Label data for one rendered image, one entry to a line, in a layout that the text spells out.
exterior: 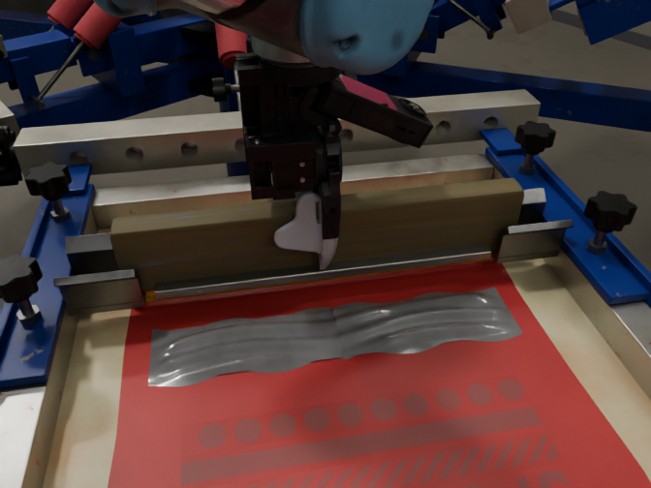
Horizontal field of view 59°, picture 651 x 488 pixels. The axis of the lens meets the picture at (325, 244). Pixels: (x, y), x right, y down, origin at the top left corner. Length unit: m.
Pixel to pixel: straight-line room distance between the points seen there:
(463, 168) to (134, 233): 0.43
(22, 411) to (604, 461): 0.46
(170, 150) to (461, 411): 0.47
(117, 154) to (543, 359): 0.55
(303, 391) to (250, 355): 0.06
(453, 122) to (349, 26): 0.57
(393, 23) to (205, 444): 0.36
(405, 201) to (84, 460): 0.36
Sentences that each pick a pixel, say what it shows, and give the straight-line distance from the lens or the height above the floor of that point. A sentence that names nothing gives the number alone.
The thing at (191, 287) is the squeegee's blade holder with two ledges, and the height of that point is 1.00.
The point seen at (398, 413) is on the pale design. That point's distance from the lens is 0.52.
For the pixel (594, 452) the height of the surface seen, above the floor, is 0.96.
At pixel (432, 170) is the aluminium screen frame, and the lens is 0.77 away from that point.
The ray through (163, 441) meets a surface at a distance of 0.52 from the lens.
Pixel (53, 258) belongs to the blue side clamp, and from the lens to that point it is 0.65.
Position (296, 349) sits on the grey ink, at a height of 0.96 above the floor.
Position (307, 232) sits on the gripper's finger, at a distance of 0.54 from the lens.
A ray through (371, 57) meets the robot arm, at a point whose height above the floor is 1.28.
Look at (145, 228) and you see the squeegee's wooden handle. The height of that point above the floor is 1.06.
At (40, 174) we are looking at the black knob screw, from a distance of 0.68.
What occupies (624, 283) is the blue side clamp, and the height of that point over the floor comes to 1.00.
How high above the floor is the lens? 1.37
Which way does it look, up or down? 38 degrees down
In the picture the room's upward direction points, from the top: straight up
